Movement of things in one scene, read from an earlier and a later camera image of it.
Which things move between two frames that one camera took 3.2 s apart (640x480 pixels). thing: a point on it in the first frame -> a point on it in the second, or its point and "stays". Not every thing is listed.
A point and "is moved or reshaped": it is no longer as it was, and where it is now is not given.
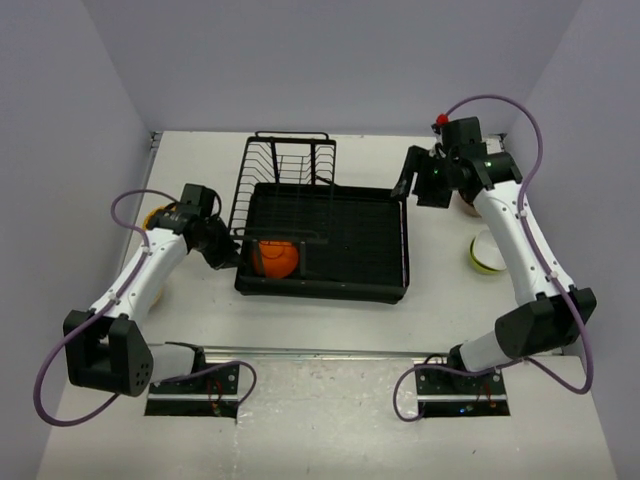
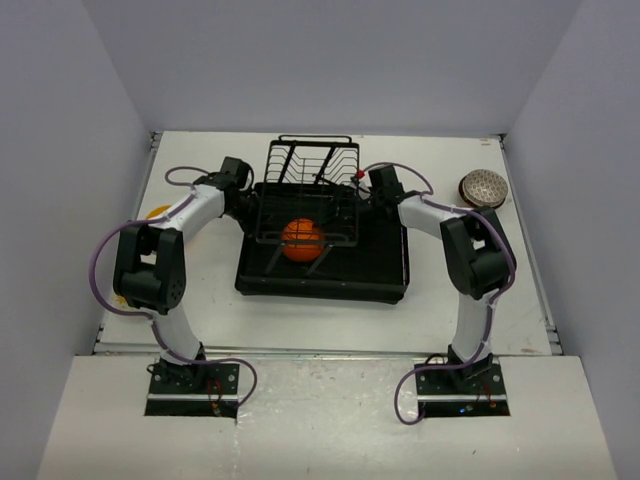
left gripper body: (218, 247) -> (246, 213)
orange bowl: (279, 258) -> (302, 239)
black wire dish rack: (286, 192) is moved or reshaped
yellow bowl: (146, 221) stays
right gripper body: (435, 180) -> (371, 209)
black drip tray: (352, 242) stays
